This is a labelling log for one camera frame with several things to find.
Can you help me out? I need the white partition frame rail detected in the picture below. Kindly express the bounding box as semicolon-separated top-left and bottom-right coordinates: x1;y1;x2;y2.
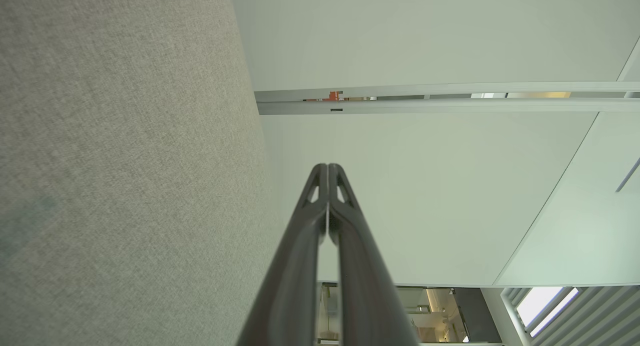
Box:
254;81;640;116

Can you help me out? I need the grey fabric sofa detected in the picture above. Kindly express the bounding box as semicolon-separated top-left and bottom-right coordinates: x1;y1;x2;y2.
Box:
0;0;301;346

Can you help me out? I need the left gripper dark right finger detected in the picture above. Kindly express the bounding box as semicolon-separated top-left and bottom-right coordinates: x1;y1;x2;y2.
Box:
327;163;421;346

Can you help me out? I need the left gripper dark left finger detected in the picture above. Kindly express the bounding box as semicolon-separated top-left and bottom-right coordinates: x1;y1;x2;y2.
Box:
236;163;329;346

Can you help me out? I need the white slatted window blind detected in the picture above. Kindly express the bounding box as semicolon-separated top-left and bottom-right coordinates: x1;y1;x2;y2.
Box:
500;285;640;346

